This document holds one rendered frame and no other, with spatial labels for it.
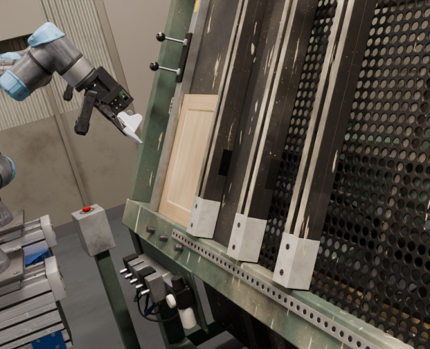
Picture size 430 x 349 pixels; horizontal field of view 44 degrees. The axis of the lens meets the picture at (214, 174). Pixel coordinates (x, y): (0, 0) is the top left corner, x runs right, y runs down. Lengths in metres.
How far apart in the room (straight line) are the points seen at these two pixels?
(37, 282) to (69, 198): 3.45
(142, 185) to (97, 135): 2.63
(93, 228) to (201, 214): 0.68
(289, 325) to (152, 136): 1.28
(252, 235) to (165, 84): 1.07
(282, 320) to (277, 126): 0.53
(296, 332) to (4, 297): 0.83
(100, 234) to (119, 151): 2.78
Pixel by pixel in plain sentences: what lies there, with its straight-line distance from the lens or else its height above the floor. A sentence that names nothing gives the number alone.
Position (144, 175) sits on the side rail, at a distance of 2.36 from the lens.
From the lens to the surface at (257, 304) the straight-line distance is 1.44.
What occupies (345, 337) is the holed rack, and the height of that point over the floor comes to 0.88.
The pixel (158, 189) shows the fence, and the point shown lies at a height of 0.98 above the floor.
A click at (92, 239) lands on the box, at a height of 0.82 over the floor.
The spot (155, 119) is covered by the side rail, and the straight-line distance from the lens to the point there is 2.35.
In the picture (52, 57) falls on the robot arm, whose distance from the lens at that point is 1.32.
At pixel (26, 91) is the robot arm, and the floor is 1.51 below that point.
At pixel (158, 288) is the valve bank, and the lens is 1.91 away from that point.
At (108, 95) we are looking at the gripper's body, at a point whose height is 1.45.
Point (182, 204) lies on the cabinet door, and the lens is 1.96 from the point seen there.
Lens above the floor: 1.57
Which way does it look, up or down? 16 degrees down
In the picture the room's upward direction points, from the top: 14 degrees counter-clockwise
